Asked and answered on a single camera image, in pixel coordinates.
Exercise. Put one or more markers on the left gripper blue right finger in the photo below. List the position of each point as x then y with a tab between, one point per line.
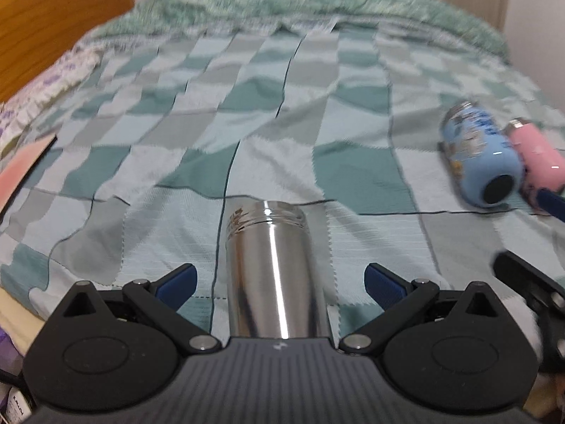
390	290

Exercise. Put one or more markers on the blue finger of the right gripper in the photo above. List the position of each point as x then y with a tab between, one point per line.
551	203

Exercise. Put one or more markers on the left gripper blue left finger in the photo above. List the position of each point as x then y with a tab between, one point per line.
173	289

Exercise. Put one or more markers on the stainless steel cup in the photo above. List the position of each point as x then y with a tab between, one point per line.
273	288

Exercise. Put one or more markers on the pink bottle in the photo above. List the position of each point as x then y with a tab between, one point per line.
544	165

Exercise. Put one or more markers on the blue cartoon bottle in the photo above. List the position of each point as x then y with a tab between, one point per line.
486	168

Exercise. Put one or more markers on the teal checkered blanket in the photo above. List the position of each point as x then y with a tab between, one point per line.
164	141

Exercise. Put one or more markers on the purple object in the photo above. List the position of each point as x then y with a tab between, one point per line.
10	358

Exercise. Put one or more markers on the pink book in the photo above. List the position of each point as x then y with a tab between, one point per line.
19	167

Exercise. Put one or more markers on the purple floral pillow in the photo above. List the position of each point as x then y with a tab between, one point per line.
28	103

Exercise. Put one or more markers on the orange wooden headboard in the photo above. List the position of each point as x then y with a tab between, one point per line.
35	33

